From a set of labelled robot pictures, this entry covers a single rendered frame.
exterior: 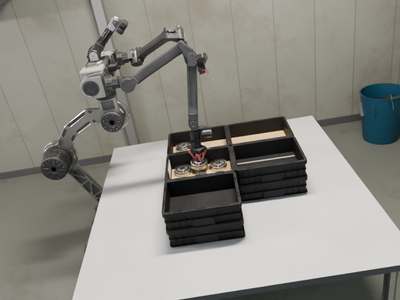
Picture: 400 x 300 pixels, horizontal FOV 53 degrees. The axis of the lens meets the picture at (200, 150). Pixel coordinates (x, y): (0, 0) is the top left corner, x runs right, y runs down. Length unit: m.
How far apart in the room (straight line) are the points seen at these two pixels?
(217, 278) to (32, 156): 3.27
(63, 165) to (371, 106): 2.81
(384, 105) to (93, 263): 2.95
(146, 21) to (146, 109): 0.91
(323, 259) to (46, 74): 3.27
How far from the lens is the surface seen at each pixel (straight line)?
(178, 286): 1.95
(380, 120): 4.16
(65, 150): 2.88
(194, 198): 2.22
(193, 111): 2.26
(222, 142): 2.72
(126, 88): 2.24
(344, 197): 2.37
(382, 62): 4.64
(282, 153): 2.52
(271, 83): 4.30
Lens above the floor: 2.11
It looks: 29 degrees down
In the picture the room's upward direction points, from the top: 10 degrees counter-clockwise
